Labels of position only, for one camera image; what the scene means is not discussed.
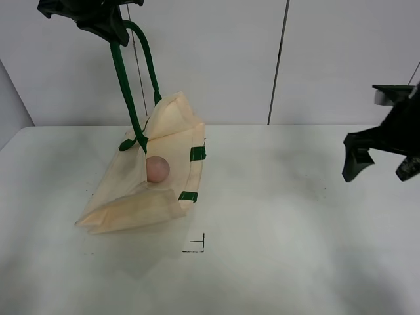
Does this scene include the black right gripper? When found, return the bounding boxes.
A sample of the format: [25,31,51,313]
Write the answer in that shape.
[342,84,420,182]

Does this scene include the pink peach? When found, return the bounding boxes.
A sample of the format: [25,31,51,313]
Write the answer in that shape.
[146,156,170,183]

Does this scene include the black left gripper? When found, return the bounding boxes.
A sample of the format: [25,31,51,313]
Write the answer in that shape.
[37,0,144,46]

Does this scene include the cream linen bag green handles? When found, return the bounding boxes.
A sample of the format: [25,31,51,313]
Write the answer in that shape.
[76,20,206,234]

